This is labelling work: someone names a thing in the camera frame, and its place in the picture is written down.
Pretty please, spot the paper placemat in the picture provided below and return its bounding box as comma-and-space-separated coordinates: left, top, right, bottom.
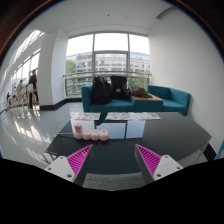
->
106, 112, 132, 121
73, 112, 100, 121
136, 112, 161, 120

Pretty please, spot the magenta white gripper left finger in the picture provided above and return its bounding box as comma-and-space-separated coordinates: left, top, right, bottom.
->
45, 145, 93, 186

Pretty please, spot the black backpack right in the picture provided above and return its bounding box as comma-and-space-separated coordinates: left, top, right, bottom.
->
110, 75, 127, 99

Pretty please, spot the wooden side table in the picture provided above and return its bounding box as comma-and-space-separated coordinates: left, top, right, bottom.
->
132, 95, 163, 112

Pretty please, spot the standing person in black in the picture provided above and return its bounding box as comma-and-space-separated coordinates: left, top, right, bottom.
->
28, 69, 39, 109

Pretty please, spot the black backpack left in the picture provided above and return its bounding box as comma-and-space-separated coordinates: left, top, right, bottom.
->
92, 76, 111, 105

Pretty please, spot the teal sofa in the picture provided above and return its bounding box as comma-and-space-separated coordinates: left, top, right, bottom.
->
81, 84, 135, 112
147, 85, 191, 116

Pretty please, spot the teal sofa right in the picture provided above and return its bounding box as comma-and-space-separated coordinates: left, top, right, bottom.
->
147, 85, 191, 116

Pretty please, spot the seated person in background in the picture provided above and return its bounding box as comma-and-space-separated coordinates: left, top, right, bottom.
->
15, 79, 24, 99

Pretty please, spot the large window frame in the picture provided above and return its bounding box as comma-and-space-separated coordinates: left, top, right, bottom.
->
64, 32, 150, 98

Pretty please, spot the black backpack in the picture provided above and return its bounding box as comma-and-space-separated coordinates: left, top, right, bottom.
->
110, 75, 127, 99
92, 76, 111, 105

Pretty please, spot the left paper placemat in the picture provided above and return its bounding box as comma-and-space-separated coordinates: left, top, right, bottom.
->
73, 112, 100, 121

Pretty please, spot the right paper placemat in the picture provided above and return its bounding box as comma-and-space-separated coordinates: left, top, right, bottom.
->
136, 112, 161, 120

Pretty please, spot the pink power strip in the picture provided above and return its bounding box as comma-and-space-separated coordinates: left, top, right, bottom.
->
74, 129, 109, 141

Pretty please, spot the teal sofa left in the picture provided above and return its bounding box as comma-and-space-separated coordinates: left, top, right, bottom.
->
81, 84, 135, 112

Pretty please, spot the black glossy coffee table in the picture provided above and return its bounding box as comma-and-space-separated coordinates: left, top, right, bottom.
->
46, 112, 211, 175

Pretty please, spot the brown bag on table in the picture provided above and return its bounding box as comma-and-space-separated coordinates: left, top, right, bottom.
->
130, 86, 151, 98

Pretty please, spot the middle paper placemat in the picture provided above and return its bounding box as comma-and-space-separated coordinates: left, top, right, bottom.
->
106, 112, 132, 121

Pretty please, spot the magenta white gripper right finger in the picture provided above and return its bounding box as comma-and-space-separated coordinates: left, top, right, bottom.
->
134, 144, 182, 184

